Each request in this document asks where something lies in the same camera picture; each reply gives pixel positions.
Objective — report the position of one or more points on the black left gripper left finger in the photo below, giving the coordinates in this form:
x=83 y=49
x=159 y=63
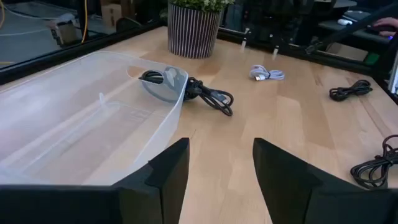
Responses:
x=93 y=205

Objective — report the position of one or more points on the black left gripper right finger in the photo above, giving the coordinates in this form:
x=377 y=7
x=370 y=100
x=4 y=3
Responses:
x=311 y=199

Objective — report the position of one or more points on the clear plastic storage bin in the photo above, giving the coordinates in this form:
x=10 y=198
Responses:
x=62 y=124

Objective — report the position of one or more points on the box on cart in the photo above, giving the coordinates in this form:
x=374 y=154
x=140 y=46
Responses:
x=63 y=29

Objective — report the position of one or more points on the white computer mouse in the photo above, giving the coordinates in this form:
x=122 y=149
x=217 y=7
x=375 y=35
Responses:
x=344 y=22

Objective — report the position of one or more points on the person's hand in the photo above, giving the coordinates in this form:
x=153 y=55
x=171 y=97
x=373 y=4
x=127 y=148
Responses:
x=385 y=23

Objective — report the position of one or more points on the cardboard box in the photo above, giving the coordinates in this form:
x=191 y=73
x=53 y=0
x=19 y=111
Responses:
x=110 y=14

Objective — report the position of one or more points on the striped plant pot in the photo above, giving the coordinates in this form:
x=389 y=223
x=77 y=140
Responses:
x=192 y=34

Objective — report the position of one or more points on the small white bracket foot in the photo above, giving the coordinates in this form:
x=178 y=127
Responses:
x=275 y=52
x=243 y=44

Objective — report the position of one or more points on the black diagonal frame strut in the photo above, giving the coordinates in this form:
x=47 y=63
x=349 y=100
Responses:
x=351 y=28

